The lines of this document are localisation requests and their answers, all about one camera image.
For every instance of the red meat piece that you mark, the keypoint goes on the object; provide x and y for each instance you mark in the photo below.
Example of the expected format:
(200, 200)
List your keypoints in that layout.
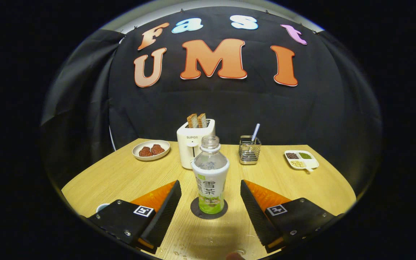
(145, 151)
(157, 149)

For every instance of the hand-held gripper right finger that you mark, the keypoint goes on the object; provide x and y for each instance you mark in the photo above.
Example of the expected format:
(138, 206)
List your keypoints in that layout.
(256, 216)

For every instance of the white divided bean dish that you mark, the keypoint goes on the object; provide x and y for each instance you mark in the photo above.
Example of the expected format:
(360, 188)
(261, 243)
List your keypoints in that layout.
(311, 163)

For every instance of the white toaster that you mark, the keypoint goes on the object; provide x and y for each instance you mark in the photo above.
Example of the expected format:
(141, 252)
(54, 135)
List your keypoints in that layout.
(186, 151)

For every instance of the white cup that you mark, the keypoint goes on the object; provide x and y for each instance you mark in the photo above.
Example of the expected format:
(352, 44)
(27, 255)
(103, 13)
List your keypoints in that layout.
(102, 207)

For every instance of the dark round coaster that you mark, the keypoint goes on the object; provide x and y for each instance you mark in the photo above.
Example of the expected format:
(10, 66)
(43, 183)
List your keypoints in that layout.
(194, 211)

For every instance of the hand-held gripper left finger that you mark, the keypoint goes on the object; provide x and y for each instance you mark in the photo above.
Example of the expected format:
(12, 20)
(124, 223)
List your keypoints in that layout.
(164, 216)

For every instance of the wooden table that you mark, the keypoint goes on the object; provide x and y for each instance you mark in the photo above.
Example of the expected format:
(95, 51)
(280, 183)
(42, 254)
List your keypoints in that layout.
(128, 180)

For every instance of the clear plastic juice bottle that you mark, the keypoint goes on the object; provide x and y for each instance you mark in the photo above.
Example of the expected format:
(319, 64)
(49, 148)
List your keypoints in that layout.
(210, 177)

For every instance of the white round plate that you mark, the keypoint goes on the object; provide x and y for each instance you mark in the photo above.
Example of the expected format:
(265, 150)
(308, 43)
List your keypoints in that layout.
(137, 156)

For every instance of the toast slice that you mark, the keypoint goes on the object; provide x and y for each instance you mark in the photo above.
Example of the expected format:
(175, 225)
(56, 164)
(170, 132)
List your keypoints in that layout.
(192, 121)
(202, 120)

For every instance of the striped straw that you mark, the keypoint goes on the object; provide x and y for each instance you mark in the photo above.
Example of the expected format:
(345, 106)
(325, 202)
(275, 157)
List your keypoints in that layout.
(255, 131)

